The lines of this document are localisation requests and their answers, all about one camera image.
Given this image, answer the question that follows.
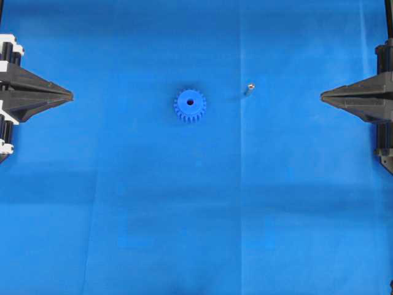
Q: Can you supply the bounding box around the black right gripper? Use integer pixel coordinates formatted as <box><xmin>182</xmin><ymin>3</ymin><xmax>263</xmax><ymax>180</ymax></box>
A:
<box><xmin>321</xmin><ymin>39</ymin><xmax>392</xmax><ymax>174</ymax></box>

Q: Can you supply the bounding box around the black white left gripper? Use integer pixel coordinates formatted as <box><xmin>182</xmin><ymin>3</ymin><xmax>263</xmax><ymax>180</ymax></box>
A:
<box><xmin>1</xmin><ymin>34</ymin><xmax>73</xmax><ymax>163</ymax></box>

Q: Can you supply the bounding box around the blue plastic small gear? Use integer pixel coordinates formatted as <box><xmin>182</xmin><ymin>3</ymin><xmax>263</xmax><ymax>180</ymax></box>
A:
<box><xmin>173</xmin><ymin>88</ymin><xmax>207</xmax><ymax>123</ymax></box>

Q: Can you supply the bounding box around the blue table mat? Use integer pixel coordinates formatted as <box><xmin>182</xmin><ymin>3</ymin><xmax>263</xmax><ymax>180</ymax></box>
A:
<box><xmin>1</xmin><ymin>1</ymin><xmax>392</xmax><ymax>294</ymax></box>

